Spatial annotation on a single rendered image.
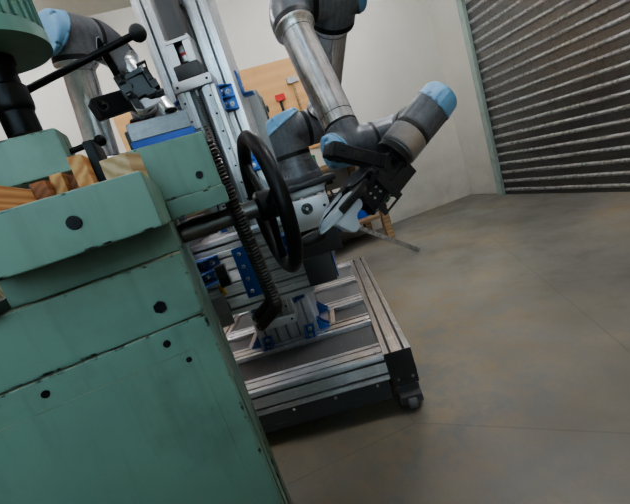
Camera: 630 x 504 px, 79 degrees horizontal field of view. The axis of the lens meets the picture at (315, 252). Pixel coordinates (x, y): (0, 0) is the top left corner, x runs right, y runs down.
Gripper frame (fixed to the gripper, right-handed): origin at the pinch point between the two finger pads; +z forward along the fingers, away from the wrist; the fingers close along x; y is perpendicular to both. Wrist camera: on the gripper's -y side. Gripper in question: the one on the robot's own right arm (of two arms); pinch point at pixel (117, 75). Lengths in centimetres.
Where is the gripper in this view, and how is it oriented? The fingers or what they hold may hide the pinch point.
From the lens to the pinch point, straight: 92.4
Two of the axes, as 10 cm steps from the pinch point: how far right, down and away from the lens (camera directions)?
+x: 4.9, 8.4, 2.4
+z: 3.1, 0.9, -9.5
